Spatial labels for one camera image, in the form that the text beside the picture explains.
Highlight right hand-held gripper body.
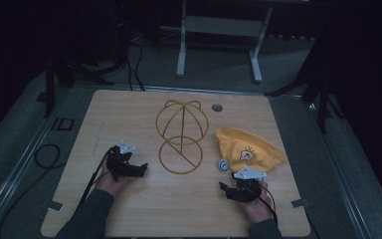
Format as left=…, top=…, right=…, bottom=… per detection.
left=232, top=165, right=269, bottom=203

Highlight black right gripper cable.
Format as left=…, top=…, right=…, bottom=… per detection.
left=258, top=181, right=280, bottom=228

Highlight black rectangular floor bracket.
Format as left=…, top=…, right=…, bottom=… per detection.
left=50, top=117, right=76, bottom=131

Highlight person's right hand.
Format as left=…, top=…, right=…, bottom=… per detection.
left=240, top=180, right=274, bottom=225

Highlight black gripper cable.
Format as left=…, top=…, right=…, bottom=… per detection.
left=77, top=148, right=113, bottom=211
left=258, top=181, right=280, bottom=228

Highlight grey tape piece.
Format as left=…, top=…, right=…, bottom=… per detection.
left=290, top=197, right=311, bottom=209
left=41, top=199, right=65, bottom=213

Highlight white metal table frame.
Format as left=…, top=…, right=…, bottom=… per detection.
left=176, top=0, right=275, bottom=84

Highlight round white blue tag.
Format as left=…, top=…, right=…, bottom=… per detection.
left=217, top=158, right=231, bottom=173

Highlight yellow knit hat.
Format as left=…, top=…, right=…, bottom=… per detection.
left=215, top=126, right=288, bottom=174

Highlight gold wire hat stand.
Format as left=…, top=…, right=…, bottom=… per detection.
left=154, top=99, right=210, bottom=175

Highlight black metal stand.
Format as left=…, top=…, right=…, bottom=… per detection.
left=264, top=33, right=346, bottom=134
left=44, top=59, right=114, bottom=120

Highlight metal floor rail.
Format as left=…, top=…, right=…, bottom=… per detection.
left=0, top=87, right=93, bottom=233
left=296, top=96, right=377, bottom=239

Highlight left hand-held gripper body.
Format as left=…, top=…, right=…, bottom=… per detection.
left=106, top=138, right=141, bottom=182

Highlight black hanging cables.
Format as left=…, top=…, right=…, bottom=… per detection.
left=124, top=39, right=146, bottom=93

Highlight black floor cable loop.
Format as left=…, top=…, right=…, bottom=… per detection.
left=0, top=142, right=62, bottom=239

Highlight person's left hand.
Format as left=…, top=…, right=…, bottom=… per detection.
left=94, top=164, right=137, bottom=199

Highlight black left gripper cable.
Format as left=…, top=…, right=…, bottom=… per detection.
left=77, top=148, right=113, bottom=211

